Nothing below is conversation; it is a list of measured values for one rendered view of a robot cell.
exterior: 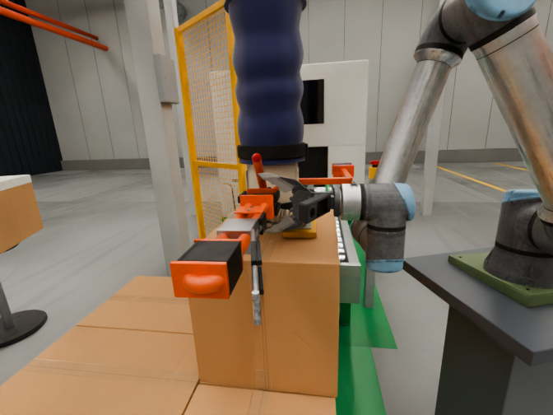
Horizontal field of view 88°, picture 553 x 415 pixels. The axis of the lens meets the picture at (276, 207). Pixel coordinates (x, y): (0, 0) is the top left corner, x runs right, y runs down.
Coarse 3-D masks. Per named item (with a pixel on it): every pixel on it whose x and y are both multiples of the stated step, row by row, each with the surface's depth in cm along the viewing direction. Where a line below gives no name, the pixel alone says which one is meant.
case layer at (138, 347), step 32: (128, 288) 138; (160, 288) 136; (96, 320) 114; (128, 320) 114; (160, 320) 113; (64, 352) 98; (96, 352) 97; (128, 352) 97; (160, 352) 96; (192, 352) 96; (32, 384) 86; (64, 384) 86; (96, 384) 85; (128, 384) 85; (160, 384) 84; (192, 384) 84
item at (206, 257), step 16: (208, 240) 43; (224, 240) 43; (240, 240) 42; (192, 256) 37; (208, 256) 37; (224, 256) 37; (240, 256) 42; (176, 272) 36; (192, 272) 36; (208, 272) 36; (224, 272) 35; (240, 272) 42; (176, 288) 37; (224, 288) 36
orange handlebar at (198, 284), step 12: (300, 180) 99; (312, 180) 98; (324, 180) 98; (336, 180) 97; (348, 180) 97; (264, 204) 67; (240, 216) 60; (192, 276) 35; (204, 276) 35; (216, 276) 35; (192, 288) 34; (204, 288) 34; (216, 288) 35
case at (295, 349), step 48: (288, 240) 82; (336, 240) 81; (240, 288) 73; (288, 288) 71; (336, 288) 69; (240, 336) 77; (288, 336) 75; (336, 336) 72; (240, 384) 82; (288, 384) 79; (336, 384) 76
